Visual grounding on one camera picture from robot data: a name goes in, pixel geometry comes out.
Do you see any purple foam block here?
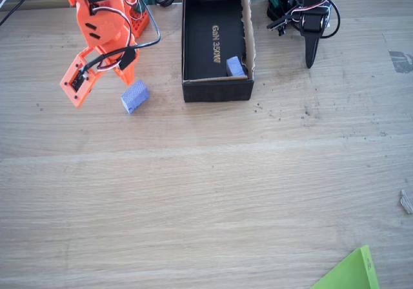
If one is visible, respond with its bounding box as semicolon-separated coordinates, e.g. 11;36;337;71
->
225;55;248;77
121;78;150;115

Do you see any black cardboard box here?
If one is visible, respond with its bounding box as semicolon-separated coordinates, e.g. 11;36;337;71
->
181;0;257;103

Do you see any gray tape patch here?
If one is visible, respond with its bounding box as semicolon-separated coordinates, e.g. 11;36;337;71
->
388;50;413;74

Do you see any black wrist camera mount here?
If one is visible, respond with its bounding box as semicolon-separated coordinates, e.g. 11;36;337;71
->
267;11;293;37

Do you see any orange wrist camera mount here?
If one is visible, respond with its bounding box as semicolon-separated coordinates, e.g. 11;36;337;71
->
59;52;101;109

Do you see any thin black cable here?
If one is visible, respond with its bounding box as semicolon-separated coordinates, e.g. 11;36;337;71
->
0;0;32;26

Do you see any lime green plastic bracket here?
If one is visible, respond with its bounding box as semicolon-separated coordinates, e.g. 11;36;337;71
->
309;244;381;289

